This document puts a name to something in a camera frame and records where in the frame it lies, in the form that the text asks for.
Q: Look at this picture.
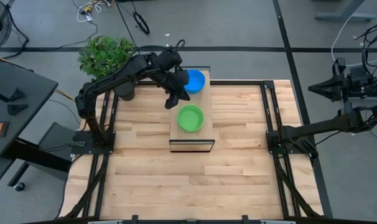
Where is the green artificial plant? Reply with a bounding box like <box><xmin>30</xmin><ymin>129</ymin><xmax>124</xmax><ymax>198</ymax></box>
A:
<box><xmin>78</xmin><ymin>35</ymin><xmax>136</xmax><ymax>82</ymax></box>

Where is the black triangular bracket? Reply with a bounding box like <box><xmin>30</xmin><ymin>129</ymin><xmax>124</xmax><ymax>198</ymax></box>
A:
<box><xmin>7</xmin><ymin>87</ymin><xmax>26</xmax><ymax>103</ymax></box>

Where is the grey desk foot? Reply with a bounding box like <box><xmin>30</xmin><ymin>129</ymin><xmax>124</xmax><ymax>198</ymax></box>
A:
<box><xmin>315</xmin><ymin>0</ymin><xmax>377</xmax><ymax>22</ymax></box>

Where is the black plant pot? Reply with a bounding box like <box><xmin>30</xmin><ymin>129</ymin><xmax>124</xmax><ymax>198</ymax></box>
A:
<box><xmin>113</xmin><ymin>81</ymin><xmax>136</xmax><ymax>101</ymax></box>

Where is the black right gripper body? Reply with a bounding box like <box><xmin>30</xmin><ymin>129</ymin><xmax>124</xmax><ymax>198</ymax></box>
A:
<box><xmin>333</xmin><ymin>58</ymin><xmax>376</xmax><ymax>115</ymax></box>

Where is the dark grey desk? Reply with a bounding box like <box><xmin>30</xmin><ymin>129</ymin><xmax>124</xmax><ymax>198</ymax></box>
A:
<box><xmin>0</xmin><ymin>58</ymin><xmax>76</xmax><ymax>192</ymax></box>

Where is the thin black cable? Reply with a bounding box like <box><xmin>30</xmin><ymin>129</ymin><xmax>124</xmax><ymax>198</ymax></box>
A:
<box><xmin>58</xmin><ymin>19</ymin><xmax>99</xmax><ymax>50</ymax></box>

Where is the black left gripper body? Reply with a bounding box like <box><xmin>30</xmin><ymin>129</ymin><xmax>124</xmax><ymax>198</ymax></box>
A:
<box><xmin>154</xmin><ymin>68</ymin><xmax>190</xmax><ymax>94</ymax></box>

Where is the black coiled cable loop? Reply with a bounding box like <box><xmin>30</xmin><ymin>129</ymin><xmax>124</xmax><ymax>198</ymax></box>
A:
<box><xmin>132</xmin><ymin>11</ymin><xmax>151</xmax><ymax>35</ymax></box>

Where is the white cable bundle with plug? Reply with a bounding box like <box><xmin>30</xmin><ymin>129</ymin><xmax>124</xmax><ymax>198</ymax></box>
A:
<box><xmin>75</xmin><ymin>0</ymin><xmax>112</xmax><ymax>23</ymax></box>

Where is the yellow cable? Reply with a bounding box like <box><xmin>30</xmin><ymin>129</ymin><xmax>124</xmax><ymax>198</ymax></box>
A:
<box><xmin>0</xmin><ymin>52</ymin><xmax>86</xmax><ymax>108</ymax></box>

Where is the black cable bundle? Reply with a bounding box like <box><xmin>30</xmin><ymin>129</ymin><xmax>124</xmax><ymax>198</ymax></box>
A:
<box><xmin>355</xmin><ymin>14</ymin><xmax>377</xmax><ymax>52</ymax></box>

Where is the long straight black cable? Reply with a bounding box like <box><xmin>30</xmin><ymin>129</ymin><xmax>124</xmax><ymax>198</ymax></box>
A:
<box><xmin>115</xmin><ymin>0</ymin><xmax>138</xmax><ymax>44</ymax></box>

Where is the wooden shelf with black frame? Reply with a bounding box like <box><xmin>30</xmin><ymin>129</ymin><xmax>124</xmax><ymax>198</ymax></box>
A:
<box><xmin>169</xmin><ymin>65</ymin><xmax>216</xmax><ymax>153</ymax></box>

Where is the black aluminium table frame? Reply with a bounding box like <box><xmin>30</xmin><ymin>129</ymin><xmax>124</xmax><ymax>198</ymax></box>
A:
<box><xmin>59</xmin><ymin>70</ymin><xmax>326</xmax><ymax>224</ymax></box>

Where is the green plastic mini bowl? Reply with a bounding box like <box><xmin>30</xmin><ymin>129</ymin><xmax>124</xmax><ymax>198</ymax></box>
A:
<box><xmin>177</xmin><ymin>105</ymin><xmax>205</xmax><ymax>134</ymax></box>

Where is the black fan cable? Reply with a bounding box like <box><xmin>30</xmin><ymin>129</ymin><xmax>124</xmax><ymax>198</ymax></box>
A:
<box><xmin>3</xmin><ymin>4</ymin><xmax>30</xmax><ymax>60</ymax></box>

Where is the long white cable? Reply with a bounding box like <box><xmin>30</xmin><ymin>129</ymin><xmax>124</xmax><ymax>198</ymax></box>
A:
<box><xmin>330</xmin><ymin>12</ymin><xmax>377</xmax><ymax>67</ymax></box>

